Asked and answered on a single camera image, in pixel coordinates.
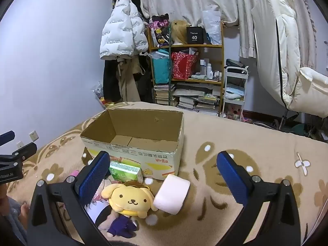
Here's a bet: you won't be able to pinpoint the clear plastic bag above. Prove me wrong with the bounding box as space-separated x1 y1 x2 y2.
202 10 222 45

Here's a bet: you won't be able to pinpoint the blond wig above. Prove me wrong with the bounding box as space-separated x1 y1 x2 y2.
170 20 191 45

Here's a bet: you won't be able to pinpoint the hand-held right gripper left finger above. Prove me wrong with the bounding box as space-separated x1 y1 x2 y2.
27 151 121 246

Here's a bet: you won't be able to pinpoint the teal bag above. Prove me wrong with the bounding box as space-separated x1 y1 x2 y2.
152 50 172 84

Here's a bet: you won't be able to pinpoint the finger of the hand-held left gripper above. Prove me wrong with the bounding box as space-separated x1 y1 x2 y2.
0 130 15 147
0 142 38 163

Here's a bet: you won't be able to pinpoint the white toilet paper roll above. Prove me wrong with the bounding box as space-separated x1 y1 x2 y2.
153 174 191 215

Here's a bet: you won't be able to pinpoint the cardboard box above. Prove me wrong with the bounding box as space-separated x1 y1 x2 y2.
80 108 185 181

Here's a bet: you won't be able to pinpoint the green tissue packet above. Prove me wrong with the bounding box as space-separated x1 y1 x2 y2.
109 161 144 183

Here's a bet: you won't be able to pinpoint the wooden shelf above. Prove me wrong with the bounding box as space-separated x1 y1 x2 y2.
148 22 224 116

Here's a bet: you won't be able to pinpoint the pink plush toy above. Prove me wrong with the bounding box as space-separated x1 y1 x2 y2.
225 105 243 120

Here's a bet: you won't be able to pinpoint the white trolley cart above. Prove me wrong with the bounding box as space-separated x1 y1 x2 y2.
221 65 249 122

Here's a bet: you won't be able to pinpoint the stack of books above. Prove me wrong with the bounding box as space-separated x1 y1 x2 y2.
153 84 177 106

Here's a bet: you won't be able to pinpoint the black box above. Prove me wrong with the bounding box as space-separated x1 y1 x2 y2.
186 26 204 44

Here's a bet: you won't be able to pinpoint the pile of books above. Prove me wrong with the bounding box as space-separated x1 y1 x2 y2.
173 82 222 116

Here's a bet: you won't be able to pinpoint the grey pants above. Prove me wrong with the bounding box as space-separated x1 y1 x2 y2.
0 195 28 246

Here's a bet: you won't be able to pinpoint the beige coat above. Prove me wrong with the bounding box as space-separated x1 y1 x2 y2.
115 56 144 102

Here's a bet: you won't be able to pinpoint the white puffer jacket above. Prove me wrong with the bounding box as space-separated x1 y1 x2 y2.
99 0 149 60

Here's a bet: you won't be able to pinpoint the pink cups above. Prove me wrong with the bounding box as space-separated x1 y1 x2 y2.
93 178 112 203

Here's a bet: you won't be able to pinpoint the red bag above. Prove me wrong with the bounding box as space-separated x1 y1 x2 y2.
171 52 198 80

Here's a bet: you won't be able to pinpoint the small snack packet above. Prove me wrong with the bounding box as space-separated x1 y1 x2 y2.
91 82 116 108

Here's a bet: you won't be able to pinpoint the row of white bottles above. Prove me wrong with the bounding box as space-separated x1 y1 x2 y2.
200 59 223 80

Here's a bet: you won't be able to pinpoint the black patterned cloth bag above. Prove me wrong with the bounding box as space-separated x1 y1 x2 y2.
149 13 171 48

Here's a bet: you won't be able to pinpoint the beige printed blanket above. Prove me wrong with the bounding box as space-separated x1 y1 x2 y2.
6 101 328 246

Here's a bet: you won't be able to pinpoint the yellow dog plush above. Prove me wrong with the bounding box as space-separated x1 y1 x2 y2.
101 181 159 219

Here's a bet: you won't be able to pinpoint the black coat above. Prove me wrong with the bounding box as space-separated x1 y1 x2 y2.
103 59 122 102

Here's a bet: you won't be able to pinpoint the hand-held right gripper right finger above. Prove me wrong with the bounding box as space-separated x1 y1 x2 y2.
216 151 301 246

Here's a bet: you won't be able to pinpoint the white-haired purple doll plush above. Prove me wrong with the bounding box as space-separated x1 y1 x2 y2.
84 200 140 239

